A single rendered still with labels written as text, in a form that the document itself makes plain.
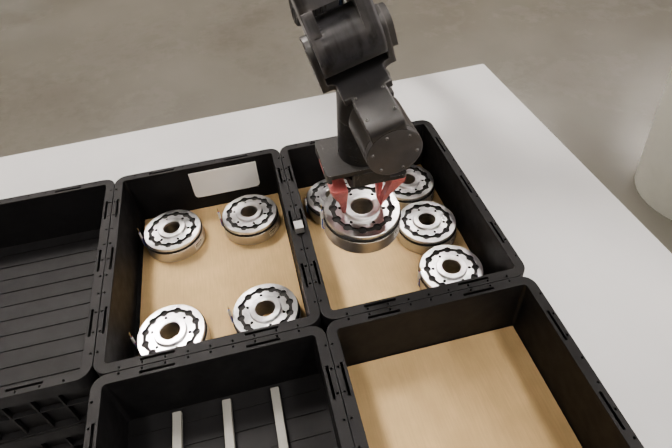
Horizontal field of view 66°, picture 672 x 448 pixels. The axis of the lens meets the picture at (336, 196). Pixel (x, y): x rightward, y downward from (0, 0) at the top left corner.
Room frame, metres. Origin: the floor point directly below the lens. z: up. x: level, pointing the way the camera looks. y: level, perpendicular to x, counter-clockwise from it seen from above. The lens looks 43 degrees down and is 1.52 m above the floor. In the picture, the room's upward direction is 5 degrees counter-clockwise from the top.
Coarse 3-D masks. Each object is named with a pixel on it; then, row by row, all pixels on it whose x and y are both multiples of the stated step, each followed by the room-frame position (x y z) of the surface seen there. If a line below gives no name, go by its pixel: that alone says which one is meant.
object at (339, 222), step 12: (348, 192) 0.52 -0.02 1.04; (360, 192) 0.52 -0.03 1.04; (372, 192) 0.52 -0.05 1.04; (324, 204) 0.50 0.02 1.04; (336, 204) 0.50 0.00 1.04; (384, 204) 0.49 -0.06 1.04; (396, 204) 0.49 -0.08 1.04; (336, 216) 0.48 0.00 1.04; (384, 216) 0.47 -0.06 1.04; (396, 216) 0.47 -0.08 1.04; (336, 228) 0.46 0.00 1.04; (348, 228) 0.46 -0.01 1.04; (360, 228) 0.46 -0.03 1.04; (372, 228) 0.45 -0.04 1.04; (384, 228) 0.45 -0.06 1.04
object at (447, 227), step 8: (408, 208) 0.66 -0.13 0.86; (416, 208) 0.66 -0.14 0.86; (424, 208) 0.66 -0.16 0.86; (432, 208) 0.66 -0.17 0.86; (440, 208) 0.66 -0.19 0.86; (408, 216) 0.64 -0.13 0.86; (440, 216) 0.63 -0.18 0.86; (448, 216) 0.64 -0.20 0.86; (400, 224) 0.62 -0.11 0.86; (408, 224) 0.62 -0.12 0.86; (440, 224) 0.61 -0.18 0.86; (448, 224) 0.62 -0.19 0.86; (408, 232) 0.60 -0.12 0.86; (416, 232) 0.60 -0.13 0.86; (424, 232) 0.60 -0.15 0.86; (432, 232) 0.60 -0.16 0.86; (440, 232) 0.60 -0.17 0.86; (448, 232) 0.59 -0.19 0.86; (416, 240) 0.58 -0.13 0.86; (424, 240) 0.58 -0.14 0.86; (432, 240) 0.58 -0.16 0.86; (440, 240) 0.58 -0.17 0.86
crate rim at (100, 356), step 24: (168, 168) 0.74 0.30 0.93; (192, 168) 0.74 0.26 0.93; (120, 192) 0.69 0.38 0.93; (288, 192) 0.65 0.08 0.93; (120, 216) 0.63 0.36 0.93; (288, 216) 0.60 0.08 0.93; (312, 288) 0.45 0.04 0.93; (312, 312) 0.41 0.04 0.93; (96, 336) 0.40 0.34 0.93; (240, 336) 0.38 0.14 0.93; (264, 336) 0.38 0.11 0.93; (96, 360) 0.36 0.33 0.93; (120, 360) 0.36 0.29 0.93; (144, 360) 0.36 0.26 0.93
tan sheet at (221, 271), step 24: (216, 216) 0.71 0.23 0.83; (216, 240) 0.65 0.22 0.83; (288, 240) 0.63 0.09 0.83; (144, 264) 0.60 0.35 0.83; (168, 264) 0.60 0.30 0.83; (192, 264) 0.60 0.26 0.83; (216, 264) 0.59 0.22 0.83; (240, 264) 0.59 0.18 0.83; (264, 264) 0.58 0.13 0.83; (288, 264) 0.58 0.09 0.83; (144, 288) 0.55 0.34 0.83; (168, 288) 0.55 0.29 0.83; (192, 288) 0.54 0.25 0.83; (216, 288) 0.54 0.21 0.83; (240, 288) 0.54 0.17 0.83; (288, 288) 0.53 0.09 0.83; (144, 312) 0.50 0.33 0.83; (216, 312) 0.49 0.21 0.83; (216, 336) 0.45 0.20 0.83
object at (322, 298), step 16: (432, 128) 0.80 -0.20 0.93; (304, 144) 0.78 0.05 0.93; (288, 160) 0.74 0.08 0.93; (448, 160) 0.70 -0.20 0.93; (288, 176) 0.70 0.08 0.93; (464, 176) 0.66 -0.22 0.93; (480, 208) 0.58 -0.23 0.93; (304, 224) 0.59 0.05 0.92; (496, 224) 0.54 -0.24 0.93; (304, 240) 0.54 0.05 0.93; (496, 240) 0.51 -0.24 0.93; (512, 256) 0.48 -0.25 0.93; (320, 272) 0.48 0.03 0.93; (496, 272) 0.45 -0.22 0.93; (512, 272) 0.45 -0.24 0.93; (320, 288) 0.45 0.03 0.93; (432, 288) 0.43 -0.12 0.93; (448, 288) 0.43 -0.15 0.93; (464, 288) 0.43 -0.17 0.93; (320, 304) 0.42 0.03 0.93; (368, 304) 0.41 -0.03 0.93; (384, 304) 0.41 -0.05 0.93; (400, 304) 0.41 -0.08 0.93
